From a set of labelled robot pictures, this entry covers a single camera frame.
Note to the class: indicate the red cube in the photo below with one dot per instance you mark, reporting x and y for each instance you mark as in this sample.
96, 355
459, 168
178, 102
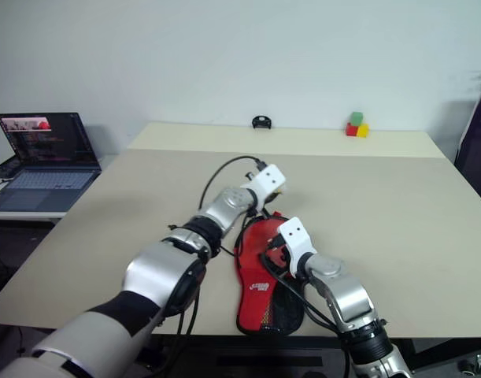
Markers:
351, 129

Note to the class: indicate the yellow cube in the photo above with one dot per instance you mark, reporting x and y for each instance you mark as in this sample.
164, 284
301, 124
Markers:
363, 131

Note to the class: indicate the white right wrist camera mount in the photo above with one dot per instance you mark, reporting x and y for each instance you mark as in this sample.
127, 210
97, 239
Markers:
297, 240

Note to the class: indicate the open dark laptop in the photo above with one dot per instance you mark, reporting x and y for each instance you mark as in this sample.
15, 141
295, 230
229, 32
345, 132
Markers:
43, 165

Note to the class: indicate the black mesh office chair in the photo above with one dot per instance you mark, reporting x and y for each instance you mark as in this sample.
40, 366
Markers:
476, 138

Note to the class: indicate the caster wheel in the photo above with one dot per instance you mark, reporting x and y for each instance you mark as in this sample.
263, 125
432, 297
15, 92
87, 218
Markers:
473, 363

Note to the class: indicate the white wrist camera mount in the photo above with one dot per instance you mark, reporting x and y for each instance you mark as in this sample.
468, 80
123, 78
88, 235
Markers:
265, 181
297, 240

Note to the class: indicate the black handheld controller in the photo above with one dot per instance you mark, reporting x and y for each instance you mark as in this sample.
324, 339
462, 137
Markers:
4, 169

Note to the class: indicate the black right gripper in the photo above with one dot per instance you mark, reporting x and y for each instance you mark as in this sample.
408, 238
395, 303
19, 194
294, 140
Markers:
281, 252

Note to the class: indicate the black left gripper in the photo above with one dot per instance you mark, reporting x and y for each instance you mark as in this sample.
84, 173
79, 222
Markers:
270, 199

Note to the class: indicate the red and black paddle case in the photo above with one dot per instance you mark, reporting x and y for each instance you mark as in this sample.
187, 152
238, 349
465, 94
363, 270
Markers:
260, 291

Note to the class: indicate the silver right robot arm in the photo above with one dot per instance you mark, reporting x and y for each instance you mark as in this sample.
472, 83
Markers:
350, 303

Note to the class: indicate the small black clamp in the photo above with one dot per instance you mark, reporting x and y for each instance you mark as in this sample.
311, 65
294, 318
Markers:
262, 122

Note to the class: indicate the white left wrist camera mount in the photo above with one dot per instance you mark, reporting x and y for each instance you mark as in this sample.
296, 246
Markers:
265, 181

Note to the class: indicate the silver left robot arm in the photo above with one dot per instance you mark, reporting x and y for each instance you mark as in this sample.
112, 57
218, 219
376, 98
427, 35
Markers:
161, 267

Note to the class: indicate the green cube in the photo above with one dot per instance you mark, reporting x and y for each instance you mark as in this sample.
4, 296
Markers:
356, 119

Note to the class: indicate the black table frame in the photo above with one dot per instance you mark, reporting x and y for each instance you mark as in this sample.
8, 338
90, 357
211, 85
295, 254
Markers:
263, 356

